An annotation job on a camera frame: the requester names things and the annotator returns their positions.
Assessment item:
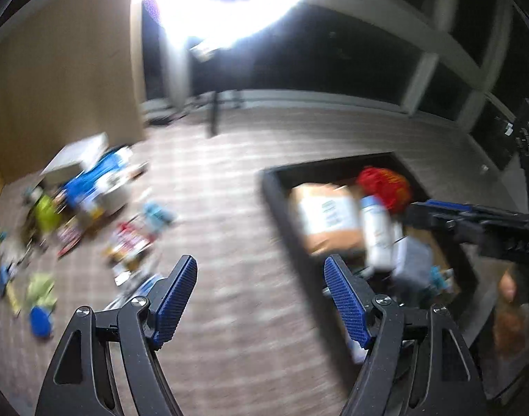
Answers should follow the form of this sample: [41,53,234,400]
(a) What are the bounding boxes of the pink plaid rug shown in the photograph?
[0,91,525,416]

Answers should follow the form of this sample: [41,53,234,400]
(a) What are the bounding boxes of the red pouch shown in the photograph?
[356,166,412,213]

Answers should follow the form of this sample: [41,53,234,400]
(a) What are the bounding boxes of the red and white snack packet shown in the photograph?
[106,220,157,270]

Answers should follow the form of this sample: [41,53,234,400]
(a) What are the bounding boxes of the yellow stick packet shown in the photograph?
[0,229,23,315]

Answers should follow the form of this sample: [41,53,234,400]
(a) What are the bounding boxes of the blue plastic package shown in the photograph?
[64,151,133,209]

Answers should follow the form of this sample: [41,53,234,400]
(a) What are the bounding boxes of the black storage box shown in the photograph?
[260,151,500,356]

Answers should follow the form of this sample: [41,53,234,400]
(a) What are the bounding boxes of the black chair leg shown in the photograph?
[208,88,244,135]

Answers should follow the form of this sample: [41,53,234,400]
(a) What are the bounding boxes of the white cardboard box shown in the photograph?
[41,132,110,183]

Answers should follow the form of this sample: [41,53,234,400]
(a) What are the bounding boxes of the wooden board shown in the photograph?
[0,21,146,183]

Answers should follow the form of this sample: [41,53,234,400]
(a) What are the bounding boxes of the grey window frame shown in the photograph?
[139,0,529,170]

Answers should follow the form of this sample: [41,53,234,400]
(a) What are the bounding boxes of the grey metal tin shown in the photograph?
[394,233,434,296]

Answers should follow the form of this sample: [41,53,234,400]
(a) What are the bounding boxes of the black electronic device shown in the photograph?
[502,97,529,170]

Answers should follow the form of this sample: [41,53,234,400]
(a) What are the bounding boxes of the orange and white parcel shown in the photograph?
[290,183,365,257]

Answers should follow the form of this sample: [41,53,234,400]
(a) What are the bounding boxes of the white sunscreen bottle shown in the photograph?
[360,194,398,270]

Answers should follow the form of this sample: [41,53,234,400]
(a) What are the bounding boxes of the person's right hand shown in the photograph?
[493,268,529,358]

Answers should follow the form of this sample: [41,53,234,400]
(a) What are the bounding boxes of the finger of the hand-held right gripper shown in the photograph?
[406,199,486,244]

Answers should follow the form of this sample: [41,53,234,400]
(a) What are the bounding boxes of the green shuttlecock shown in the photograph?
[32,192,62,231]

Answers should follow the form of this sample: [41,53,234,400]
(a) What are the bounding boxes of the blue round lid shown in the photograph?
[29,305,53,339]

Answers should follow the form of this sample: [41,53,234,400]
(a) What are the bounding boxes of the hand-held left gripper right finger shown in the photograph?
[324,255,484,416]

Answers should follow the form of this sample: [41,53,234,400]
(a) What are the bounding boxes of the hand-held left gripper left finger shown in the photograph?
[35,254,199,416]

